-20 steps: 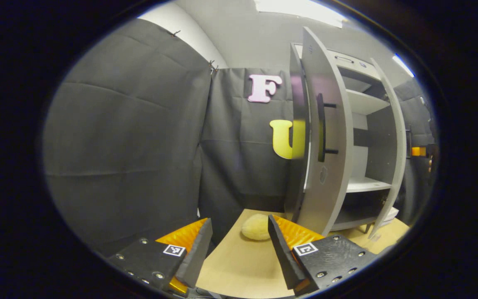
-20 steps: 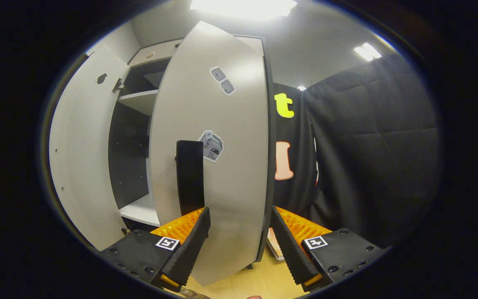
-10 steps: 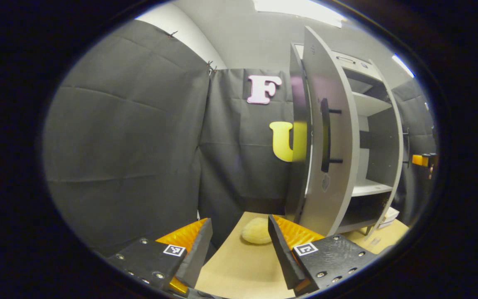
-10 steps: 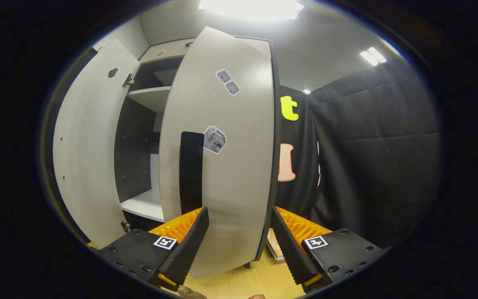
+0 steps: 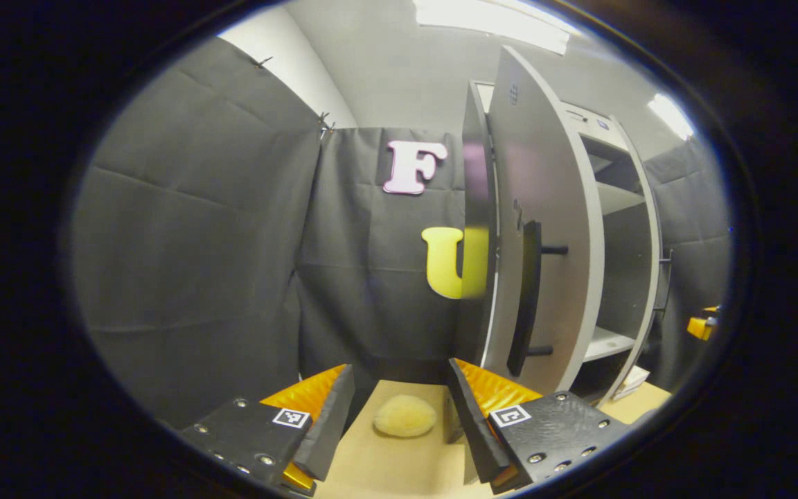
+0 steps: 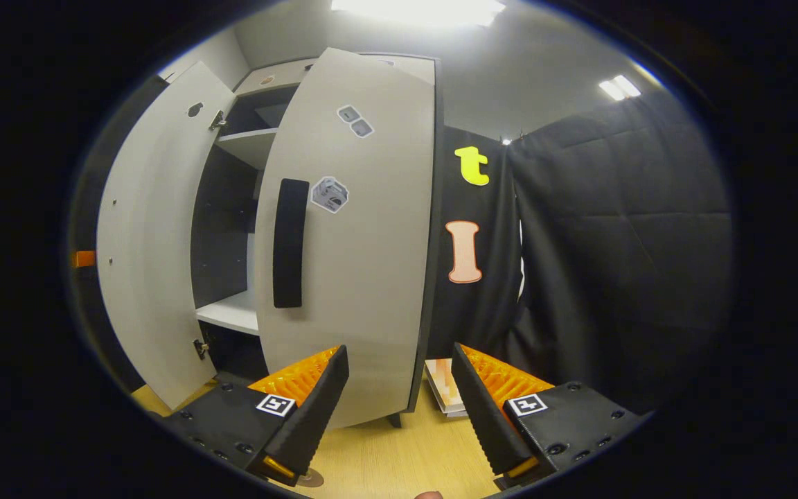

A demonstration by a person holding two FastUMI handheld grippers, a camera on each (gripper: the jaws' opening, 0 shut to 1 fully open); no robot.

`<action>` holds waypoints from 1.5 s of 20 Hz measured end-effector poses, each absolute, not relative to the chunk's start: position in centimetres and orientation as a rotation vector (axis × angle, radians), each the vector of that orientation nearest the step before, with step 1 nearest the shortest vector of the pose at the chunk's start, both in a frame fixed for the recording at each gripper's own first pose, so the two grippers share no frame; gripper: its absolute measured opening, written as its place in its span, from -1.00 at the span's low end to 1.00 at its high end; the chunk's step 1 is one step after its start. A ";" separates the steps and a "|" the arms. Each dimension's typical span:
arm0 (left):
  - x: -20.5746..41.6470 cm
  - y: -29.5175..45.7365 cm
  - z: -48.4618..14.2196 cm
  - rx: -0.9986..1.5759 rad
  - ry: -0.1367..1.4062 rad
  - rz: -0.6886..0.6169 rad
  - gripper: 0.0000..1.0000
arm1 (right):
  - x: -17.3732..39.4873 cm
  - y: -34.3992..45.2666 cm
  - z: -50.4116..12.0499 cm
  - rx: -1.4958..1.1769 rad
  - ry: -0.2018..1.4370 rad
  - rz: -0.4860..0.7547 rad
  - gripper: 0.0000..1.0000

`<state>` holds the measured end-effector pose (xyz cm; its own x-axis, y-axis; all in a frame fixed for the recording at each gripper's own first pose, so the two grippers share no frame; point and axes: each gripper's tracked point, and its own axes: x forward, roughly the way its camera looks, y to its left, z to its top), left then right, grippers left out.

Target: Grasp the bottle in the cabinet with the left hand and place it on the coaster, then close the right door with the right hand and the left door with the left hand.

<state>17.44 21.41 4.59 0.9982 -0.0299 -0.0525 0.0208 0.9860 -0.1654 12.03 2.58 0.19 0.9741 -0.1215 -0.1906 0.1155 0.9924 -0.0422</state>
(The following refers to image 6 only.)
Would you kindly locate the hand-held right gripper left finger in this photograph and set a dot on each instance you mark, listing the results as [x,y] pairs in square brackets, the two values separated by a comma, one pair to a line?
[316,409]

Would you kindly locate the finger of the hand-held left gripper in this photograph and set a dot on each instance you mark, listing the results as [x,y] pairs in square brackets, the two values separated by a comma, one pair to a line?
[84,259]

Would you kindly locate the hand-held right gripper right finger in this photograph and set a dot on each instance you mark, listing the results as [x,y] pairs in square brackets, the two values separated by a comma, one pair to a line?
[489,423]

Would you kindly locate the round grey coaster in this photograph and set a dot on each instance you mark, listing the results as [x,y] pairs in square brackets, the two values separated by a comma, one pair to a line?
[314,478]

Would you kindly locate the grey cabinet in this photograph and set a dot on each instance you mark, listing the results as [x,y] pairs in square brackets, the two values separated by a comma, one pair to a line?
[226,229]

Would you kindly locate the blue grey book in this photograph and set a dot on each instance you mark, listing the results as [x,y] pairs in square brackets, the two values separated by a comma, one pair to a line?
[458,416]

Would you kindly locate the white orange cover book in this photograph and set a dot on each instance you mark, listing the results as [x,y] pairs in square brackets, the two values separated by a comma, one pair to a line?
[440,384]

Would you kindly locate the small ceiling light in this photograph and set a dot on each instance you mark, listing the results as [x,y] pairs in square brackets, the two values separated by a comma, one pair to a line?
[619,87]

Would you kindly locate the large ceiling light panel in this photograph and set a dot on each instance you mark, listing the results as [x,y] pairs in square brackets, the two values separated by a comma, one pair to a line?
[420,10]

